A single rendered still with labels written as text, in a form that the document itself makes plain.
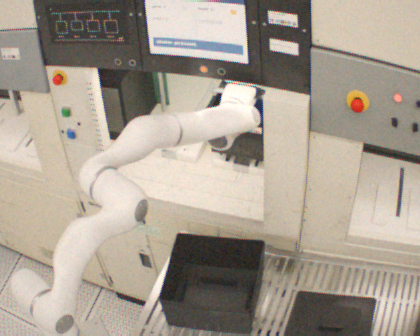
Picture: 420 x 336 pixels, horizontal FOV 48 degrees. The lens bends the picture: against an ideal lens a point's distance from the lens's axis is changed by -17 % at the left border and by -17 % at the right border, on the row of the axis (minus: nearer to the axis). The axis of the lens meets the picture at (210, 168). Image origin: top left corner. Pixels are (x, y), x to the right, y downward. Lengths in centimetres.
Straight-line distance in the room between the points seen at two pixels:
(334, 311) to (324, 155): 48
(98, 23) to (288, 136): 64
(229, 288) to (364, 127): 70
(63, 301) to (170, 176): 85
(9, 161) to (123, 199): 111
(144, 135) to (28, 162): 102
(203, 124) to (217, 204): 44
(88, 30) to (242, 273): 94
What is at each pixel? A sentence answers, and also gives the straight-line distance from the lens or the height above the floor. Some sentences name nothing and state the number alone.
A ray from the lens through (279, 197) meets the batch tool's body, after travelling 164.
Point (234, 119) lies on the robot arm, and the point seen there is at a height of 129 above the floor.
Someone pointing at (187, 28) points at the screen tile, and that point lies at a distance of 142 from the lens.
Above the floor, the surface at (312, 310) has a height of 86.
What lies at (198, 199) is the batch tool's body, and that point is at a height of 87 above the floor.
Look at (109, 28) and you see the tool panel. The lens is 153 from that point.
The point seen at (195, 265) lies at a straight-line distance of 183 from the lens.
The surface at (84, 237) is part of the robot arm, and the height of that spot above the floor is 125.
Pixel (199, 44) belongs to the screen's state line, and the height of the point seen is 151.
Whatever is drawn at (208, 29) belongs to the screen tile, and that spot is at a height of 157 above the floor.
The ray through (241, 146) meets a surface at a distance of 189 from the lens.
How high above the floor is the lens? 223
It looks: 43 degrees down
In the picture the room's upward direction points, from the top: 5 degrees counter-clockwise
